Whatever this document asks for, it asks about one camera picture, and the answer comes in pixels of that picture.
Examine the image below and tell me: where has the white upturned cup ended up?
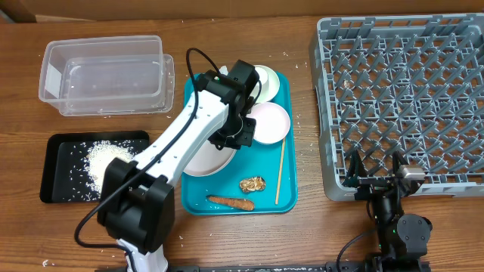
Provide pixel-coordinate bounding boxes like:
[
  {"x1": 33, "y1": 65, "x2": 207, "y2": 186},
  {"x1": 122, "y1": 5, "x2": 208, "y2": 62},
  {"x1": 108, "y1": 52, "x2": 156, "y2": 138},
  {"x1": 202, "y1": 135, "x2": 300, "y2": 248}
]
[{"x1": 256, "y1": 65, "x2": 270, "y2": 94}]

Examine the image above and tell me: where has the cream bowl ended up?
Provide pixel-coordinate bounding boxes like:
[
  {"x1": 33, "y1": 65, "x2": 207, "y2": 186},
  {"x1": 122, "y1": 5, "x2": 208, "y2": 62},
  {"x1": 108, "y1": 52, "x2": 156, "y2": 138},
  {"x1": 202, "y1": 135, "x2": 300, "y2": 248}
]
[{"x1": 250, "y1": 66, "x2": 280, "y2": 104}]

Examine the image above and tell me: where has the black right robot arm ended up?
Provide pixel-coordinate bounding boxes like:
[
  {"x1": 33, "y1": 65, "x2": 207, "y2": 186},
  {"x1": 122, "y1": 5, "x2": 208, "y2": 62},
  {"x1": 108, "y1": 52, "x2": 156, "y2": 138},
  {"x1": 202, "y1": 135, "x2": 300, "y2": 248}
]
[{"x1": 335, "y1": 150, "x2": 433, "y2": 272}]

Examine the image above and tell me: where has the large white plate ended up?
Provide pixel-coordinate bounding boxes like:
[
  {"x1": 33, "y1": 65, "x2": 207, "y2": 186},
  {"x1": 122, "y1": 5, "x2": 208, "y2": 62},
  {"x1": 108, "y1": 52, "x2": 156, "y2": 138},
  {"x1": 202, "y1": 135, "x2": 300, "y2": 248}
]
[{"x1": 184, "y1": 141, "x2": 237, "y2": 177}]

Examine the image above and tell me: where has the black tray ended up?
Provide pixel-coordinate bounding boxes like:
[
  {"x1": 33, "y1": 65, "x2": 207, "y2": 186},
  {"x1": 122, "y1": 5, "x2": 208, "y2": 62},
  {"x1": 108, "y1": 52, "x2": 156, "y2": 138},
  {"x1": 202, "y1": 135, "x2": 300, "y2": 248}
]
[{"x1": 39, "y1": 131, "x2": 149, "y2": 203}]

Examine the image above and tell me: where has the teal serving tray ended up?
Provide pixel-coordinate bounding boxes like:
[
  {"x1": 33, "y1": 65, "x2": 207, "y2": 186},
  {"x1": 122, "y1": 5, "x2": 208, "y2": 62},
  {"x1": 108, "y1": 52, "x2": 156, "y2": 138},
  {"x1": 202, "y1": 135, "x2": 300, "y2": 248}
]
[{"x1": 181, "y1": 73, "x2": 298, "y2": 215}]

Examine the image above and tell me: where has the pink bowl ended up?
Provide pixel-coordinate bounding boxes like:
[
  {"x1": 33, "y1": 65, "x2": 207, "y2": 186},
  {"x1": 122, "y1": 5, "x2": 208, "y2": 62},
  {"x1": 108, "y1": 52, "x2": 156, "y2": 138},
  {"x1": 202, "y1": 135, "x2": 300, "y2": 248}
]
[{"x1": 247, "y1": 102, "x2": 290, "y2": 144}]

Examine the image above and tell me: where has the orange carrot piece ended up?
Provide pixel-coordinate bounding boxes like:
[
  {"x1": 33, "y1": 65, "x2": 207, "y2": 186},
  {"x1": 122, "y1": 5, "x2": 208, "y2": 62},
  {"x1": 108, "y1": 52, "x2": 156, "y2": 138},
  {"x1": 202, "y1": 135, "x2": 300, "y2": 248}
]
[{"x1": 206, "y1": 196, "x2": 255, "y2": 211}]

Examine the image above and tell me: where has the clear plastic bin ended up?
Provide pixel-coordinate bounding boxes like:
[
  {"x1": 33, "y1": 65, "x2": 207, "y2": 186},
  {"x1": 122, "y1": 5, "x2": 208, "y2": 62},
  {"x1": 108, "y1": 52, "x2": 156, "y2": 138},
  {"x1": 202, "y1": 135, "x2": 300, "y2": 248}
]
[{"x1": 39, "y1": 36, "x2": 175, "y2": 116}]

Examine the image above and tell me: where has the grey dish rack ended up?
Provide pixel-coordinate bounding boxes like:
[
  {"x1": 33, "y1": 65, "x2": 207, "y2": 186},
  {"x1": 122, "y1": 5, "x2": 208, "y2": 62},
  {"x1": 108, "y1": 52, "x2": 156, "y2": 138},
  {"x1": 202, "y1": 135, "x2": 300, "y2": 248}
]
[{"x1": 309, "y1": 14, "x2": 483, "y2": 201}]

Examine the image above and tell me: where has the white rice pile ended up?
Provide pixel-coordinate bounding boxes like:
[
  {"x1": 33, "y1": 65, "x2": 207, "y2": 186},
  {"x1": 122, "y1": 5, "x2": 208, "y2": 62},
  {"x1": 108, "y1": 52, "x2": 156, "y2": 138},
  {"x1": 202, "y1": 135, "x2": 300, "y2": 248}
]
[{"x1": 56, "y1": 139, "x2": 139, "y2": 201}]

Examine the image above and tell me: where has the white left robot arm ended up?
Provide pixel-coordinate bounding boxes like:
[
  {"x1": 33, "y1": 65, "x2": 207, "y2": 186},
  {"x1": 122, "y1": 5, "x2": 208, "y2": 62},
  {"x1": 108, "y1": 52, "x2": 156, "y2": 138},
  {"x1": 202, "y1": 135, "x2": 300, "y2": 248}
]
[{"x1": 98, "y1": 60, "x2": 260, "y2": 271}]

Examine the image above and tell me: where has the wooden chopstick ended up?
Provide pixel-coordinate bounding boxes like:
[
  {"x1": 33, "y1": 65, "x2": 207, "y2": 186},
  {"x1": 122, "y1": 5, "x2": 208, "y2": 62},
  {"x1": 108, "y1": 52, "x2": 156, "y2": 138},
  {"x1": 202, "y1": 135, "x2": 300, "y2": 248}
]
[{"x1": 275, "y1": 138, "x2": 286, "y2": 205}]

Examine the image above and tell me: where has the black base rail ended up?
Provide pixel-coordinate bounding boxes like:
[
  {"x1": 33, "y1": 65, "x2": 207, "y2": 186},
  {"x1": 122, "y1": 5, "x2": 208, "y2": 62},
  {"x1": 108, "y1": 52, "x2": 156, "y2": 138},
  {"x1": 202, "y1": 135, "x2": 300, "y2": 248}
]
[{"x1": 167, "y1": 261, "x2": 432, "y2": 272}]

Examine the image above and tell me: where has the brown crumbly food scrap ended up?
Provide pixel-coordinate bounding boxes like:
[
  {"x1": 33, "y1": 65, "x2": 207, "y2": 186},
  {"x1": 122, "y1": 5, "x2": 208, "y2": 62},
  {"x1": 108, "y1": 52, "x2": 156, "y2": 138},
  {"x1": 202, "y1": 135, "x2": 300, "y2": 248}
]
[{"x1": 239, "y1": 176, "x2": 266, "y2": 193}]

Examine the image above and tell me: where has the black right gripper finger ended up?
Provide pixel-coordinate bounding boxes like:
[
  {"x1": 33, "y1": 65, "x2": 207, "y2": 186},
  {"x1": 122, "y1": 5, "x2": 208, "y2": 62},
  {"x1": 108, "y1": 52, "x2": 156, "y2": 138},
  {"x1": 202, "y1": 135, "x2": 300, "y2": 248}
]
[
  {"x1": 392, "y1": 151, "x2": 408, "y2": 176},
  {"x1": 346, "y1": 150, "x2": 366, "y2": 178}
]

